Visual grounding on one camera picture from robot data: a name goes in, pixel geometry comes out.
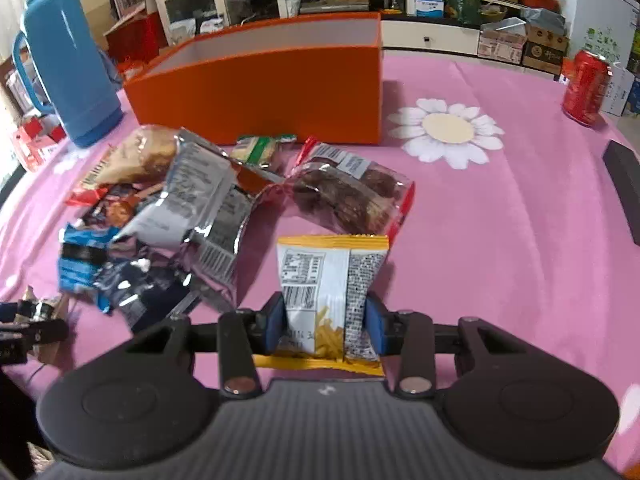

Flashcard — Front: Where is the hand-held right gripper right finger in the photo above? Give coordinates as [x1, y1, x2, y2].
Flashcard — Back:
[365, 294, 526, 401]

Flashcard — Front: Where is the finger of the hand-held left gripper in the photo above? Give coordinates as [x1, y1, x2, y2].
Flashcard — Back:
[0, 301, 57, 325]
[0, 319, 70, 366]

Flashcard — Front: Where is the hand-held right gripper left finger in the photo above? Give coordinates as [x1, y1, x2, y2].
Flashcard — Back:
[127, 292, 287, 401]

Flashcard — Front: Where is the yellow white fries packet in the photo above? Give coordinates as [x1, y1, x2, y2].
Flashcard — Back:
[252, 234, 390, 378]

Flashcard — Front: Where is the red clear cookie packet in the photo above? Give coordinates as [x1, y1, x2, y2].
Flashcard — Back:
[285, 136, 416, 241]

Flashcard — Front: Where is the silver foil snack bag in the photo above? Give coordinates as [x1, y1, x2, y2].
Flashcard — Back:
[110, 129, 281, 313]

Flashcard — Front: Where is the green biscuit packet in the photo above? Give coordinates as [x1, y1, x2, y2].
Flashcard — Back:
[232, 134, 298, 168]

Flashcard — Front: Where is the clear pastry bag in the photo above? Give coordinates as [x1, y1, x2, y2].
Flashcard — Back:
[80, 125, 181, 188]

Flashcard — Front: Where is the orange cardboard box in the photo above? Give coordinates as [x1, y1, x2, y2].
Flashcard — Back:
[123, 11, 383, 147]

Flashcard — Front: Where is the pink floral tablecloth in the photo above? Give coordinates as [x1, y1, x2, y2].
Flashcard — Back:
[0, 52, 640, 476]

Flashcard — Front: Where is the red cardboard box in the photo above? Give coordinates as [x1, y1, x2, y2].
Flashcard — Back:
[12, 115, 68, 171]

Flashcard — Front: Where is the blue thermos jug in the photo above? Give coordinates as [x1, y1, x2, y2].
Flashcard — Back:
[12, 0, 125, 148]

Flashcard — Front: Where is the black rectangular case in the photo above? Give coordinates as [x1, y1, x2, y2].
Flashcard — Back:
[601, 140, 640, 247]

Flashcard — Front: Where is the red cabinet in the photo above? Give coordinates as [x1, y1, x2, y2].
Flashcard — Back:
[105, 14, 162, 63]

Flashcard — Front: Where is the glass and white TV stand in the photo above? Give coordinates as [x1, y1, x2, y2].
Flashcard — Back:
[227, 0, 481, 56]

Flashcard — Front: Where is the white printed carton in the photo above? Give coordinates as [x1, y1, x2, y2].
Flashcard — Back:
[477, 27, 528, 63]

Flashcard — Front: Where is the red soda can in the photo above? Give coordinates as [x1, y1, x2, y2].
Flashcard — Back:
[561, 49, 613, 127]

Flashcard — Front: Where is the brown printed carton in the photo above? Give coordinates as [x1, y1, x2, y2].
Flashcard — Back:
[522, 25, 569, 76]

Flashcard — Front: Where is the white glass-door cabinet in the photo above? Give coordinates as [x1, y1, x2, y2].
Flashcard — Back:
[155, 0, 231, 46]

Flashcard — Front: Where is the plain white carton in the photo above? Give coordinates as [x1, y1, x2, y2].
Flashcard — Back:
[600, 62, 636, 117]

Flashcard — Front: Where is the white chest freezer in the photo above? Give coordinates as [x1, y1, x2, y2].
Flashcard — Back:
[537, 0, 640, 68]

